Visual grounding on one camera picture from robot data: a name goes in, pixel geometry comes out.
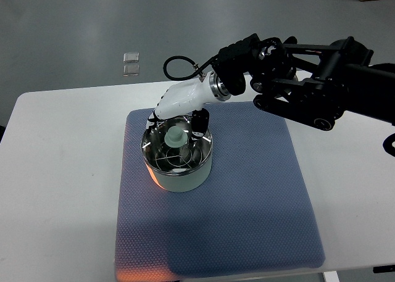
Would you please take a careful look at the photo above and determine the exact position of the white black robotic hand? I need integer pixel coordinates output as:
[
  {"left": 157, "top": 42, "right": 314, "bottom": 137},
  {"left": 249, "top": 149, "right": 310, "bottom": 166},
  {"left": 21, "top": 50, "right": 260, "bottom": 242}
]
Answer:
[{"left": 146, "top": 71, "right": 231, "bottom": 141}]

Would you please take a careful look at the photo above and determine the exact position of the glass lid with green knob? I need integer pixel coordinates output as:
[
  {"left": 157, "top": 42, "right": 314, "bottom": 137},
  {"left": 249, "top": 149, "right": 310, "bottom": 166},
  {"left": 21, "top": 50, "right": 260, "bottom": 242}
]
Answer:
[{"left": 141, "top": 115, "right": 213, "bottom": 176}]

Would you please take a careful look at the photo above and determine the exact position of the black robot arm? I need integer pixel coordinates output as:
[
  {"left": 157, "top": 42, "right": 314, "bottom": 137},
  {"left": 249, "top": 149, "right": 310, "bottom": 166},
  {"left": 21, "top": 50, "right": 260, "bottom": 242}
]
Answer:
[{"left": 211, "top": 35, "right": 394, "bottom": 131}]

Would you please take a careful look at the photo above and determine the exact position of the pale green pot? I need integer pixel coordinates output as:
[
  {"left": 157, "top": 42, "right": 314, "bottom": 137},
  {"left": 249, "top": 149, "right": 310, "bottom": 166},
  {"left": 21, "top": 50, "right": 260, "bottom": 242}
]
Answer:
[{"left": 141, "top": 115, "right": 214, "bottom": 193}]

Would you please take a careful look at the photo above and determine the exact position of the lower metal floor plate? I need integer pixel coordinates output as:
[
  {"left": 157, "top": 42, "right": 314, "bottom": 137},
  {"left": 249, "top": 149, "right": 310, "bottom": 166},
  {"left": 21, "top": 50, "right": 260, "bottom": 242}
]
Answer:
[{"left": 123, "top": 64, "right": 139, "bottom": 77}]

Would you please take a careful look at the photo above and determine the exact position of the metal floor plate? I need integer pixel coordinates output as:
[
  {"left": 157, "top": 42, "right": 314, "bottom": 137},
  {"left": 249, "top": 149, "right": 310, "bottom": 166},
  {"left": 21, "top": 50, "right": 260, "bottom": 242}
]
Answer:
[
  {"left": 123, "top": 52, "right": 139, "bottom": 63},
  {"left": 123, "top": 64, "right": 139, "bottom": 77}
]

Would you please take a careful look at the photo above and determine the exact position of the upper metal floor plate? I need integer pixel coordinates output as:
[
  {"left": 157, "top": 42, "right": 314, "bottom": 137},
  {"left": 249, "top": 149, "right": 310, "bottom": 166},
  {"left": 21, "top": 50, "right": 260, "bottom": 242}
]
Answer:
[{"left": 123, "top": 52, "right": 139, "bottom": 63}]

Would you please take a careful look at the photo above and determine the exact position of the blue textured mat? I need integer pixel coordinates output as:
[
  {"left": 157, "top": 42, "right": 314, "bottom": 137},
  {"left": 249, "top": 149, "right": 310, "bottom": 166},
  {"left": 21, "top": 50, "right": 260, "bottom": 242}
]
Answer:
[{"left": 115, "top": 102, "right": 325, "bottom": 281}]

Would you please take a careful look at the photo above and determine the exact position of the dark object at left edge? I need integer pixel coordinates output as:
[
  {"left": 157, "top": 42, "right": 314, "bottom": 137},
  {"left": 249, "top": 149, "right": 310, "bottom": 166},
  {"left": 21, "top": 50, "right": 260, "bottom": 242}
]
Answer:
[{"left": 0, "top": 125, "right": 6, "bottom": 141}]

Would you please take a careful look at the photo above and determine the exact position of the black cable loop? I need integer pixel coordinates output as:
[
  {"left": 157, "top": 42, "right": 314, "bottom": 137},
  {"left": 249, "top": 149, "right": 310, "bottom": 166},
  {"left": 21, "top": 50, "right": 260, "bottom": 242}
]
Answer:
[{"left": 162, "top": 56, "right": 217, "bottom": 81}]

